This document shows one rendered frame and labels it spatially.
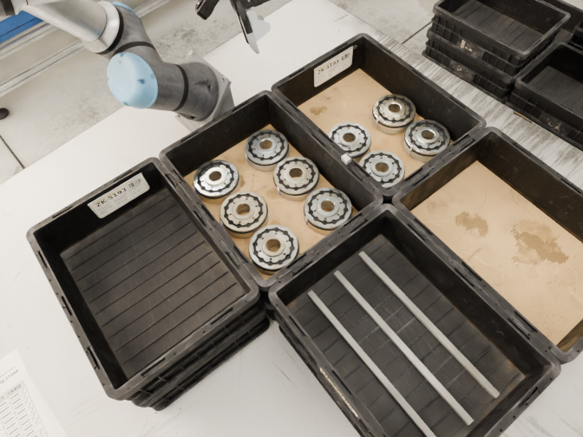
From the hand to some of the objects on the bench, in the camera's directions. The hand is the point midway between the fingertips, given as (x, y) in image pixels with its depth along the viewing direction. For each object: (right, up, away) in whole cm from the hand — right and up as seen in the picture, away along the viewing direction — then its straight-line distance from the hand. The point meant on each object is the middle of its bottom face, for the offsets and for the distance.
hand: (251, 46), depth 103 cm
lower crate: (-18, -60, -2) cm, 63 cm away
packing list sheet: (-50, -87, -15) cm, 101 cm away
